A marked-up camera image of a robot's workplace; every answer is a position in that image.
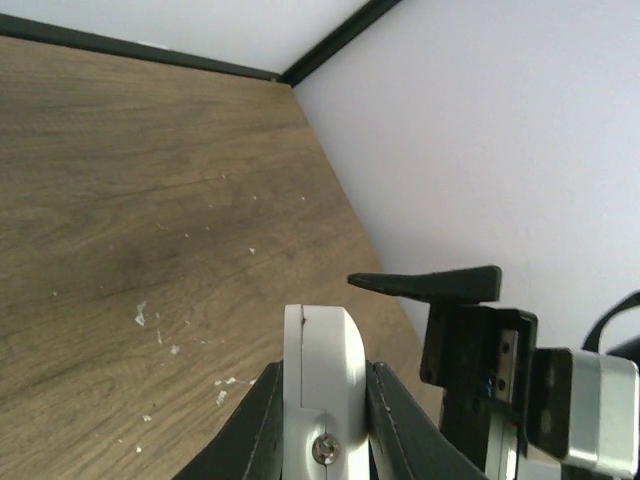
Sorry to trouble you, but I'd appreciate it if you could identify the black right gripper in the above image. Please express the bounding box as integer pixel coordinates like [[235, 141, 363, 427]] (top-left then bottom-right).
[[347, 265, 573, 479]]

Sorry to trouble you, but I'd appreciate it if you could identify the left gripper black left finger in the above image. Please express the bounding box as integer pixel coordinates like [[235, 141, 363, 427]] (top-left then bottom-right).
[[175, 362, 283, 480]]

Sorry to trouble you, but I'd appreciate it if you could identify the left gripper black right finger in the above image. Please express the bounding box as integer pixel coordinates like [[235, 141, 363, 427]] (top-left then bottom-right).
[[367, 362, 486, 480]]

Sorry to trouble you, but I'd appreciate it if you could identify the white remote control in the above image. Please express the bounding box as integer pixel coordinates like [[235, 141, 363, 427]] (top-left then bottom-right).
[[282, 305, 370, 479]]

